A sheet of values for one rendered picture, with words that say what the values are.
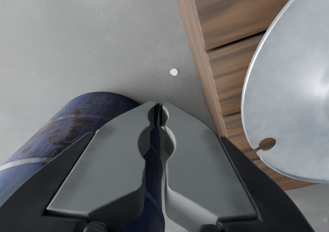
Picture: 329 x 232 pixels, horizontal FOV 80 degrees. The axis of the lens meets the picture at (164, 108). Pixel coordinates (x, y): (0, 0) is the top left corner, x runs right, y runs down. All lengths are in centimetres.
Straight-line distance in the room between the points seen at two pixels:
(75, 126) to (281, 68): 42
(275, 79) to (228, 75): 5
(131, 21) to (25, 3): 28
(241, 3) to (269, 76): 8
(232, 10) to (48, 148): 39
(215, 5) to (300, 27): 8
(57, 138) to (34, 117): 36
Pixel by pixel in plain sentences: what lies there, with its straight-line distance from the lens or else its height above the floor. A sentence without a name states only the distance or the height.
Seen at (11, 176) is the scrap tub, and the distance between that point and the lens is 42.
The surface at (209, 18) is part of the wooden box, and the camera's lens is 24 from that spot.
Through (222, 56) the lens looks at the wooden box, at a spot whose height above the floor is 35.
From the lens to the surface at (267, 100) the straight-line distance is 25.
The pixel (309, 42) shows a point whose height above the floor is 39.
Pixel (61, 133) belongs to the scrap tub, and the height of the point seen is 24.
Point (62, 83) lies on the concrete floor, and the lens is 71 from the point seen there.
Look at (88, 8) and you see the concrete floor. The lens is 62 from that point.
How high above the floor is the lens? 58
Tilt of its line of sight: 61 degrees down
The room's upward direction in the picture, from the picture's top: 180 degrees clockwise
